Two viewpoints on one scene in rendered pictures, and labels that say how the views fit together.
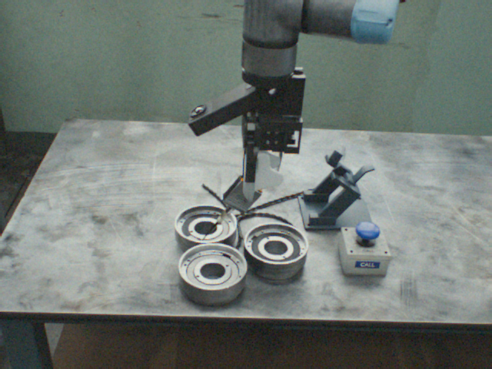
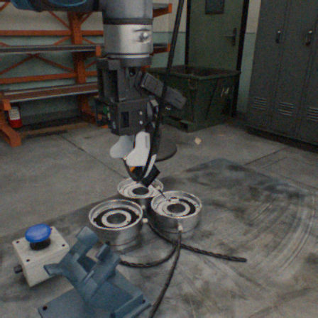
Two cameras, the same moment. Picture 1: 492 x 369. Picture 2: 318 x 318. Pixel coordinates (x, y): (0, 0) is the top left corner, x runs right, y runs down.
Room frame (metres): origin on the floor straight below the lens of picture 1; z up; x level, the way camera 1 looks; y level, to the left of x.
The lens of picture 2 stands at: (1.18, -0.26, 1.17)
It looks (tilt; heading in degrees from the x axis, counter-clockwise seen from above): 25 degrees down; 145
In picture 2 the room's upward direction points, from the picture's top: straight up
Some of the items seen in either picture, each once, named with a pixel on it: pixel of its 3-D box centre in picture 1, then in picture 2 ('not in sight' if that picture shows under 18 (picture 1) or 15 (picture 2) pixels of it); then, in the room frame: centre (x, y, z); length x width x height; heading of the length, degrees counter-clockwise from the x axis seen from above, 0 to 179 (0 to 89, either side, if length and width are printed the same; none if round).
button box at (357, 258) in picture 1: (367, 250); (38, 255); (0.74, -0.19, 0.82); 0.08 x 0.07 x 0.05; 93
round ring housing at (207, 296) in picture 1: (212, 274); (140, 194); (0.66, 0.05, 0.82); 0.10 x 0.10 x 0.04
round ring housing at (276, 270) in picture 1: (275, 251); (116, 221); (0.73, -0.04, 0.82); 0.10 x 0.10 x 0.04
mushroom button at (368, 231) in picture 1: (366, 238); (40, 241); (0.74, -0.19, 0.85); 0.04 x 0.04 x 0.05
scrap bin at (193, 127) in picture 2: not in sight; (189, 96); (-1.84, 2.38, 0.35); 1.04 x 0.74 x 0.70; 3
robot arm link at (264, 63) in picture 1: (268, 54); (130, 41); (0.75, -0.01, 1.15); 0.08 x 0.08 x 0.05
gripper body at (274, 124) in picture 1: (270, 109); (127, 95); (0.74, -0.02, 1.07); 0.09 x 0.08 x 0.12; 96
